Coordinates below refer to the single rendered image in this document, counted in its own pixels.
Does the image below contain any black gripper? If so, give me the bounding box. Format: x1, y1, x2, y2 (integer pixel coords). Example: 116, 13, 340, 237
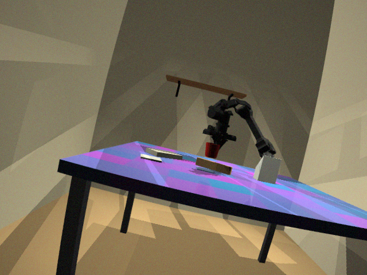
203, 121, 236, 148

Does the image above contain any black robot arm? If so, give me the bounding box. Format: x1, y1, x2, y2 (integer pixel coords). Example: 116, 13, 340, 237
208, 98, 276, 158

